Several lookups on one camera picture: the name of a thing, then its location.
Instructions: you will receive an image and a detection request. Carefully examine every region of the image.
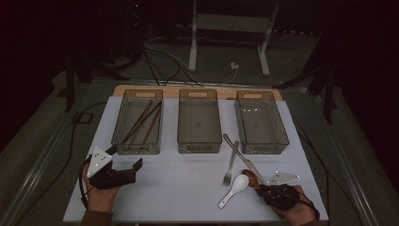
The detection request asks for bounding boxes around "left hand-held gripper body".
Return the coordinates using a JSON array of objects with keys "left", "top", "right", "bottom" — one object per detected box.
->
[{"left": 86, "top": 146, "right": 136, "bottom": 190}]

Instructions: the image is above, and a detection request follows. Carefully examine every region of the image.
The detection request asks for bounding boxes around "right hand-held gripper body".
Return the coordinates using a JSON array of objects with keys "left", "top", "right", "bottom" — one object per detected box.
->
[{"left": 262, "top": 170, "right": 301, "bottom": 211}]

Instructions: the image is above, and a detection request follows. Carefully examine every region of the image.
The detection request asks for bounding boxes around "metal table knife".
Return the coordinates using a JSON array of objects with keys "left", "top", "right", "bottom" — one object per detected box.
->
[{"left": 222, "top": 133, "right": 265, "bottom": 185}]

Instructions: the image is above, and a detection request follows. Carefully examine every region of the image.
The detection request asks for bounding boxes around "metal fork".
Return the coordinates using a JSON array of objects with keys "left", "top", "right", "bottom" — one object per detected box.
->
[{"left": 222, "top": 139, "right": 240, "bottom": 186}]

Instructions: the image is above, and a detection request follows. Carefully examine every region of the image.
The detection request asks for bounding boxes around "transparent grey plastic bin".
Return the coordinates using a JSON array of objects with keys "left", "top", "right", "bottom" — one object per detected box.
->
[
  {"left": 177, "top": 89, "right": 223, "bottom": 154},
  {"left": 111, "top": 89, "right": 164, "bottom": 156},
  {"left": 234, "top": 89, "right": 290, "bottom": 155}
]

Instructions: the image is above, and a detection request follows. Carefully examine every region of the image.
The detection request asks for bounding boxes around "person's left hand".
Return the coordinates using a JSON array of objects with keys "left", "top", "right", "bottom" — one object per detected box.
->
[{"left": 83, "top": 172, "right": 121, "bottom": 213}]

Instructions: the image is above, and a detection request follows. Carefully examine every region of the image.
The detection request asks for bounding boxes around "person's right hand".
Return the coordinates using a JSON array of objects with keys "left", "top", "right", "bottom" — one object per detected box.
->
[{"left": 274, "top": 186, "right": 320, "bottom": 225}]

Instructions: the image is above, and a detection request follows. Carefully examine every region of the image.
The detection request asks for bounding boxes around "white ceramic spoon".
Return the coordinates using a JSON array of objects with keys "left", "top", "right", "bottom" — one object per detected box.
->
[{"left": 217, "top": 173, "right": 250, "bottom": 210}]

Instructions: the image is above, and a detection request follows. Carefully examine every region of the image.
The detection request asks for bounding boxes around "black tripod stand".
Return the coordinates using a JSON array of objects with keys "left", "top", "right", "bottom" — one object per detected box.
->
[
  {"left": 64, "top": 56, "right": 130, "bottom": 113},
  {"left": 272, "top": 59, "right": 338, "bottom": 125}
]

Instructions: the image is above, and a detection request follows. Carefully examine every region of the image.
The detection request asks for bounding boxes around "white metal stand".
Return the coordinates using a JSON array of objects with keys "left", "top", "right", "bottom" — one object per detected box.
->
[{"left": 187, "top": 0, "right": 280, "bottom": 77}]

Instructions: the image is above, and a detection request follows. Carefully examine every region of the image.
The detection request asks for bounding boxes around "left hand-held gripper cable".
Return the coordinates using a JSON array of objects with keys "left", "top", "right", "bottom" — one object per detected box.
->
[{"left": 18, "top": 102, "right": 107, "bottom": 222}]

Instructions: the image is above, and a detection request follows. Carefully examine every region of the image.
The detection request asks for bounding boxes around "hand-held gripper cable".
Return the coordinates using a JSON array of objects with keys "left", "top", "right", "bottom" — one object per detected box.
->
[
  {"left": 18, "top": 102, "right": 107, "bottom": 222},
  {"left": 291, "top": 116, "right": 330, "bottom": 226}
]

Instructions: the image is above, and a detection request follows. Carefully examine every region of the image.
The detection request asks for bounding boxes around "right hand-held gripper cable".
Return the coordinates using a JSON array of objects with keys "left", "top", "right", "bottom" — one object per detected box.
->
[{"left": 291, "top": 116, "right": 330, "bottom": 226}]

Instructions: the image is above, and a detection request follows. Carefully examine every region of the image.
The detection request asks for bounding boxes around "black floor cable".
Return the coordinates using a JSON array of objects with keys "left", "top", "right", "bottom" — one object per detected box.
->
[{"left": 142, "top": 46, "right": 183, "bottom": 87}]

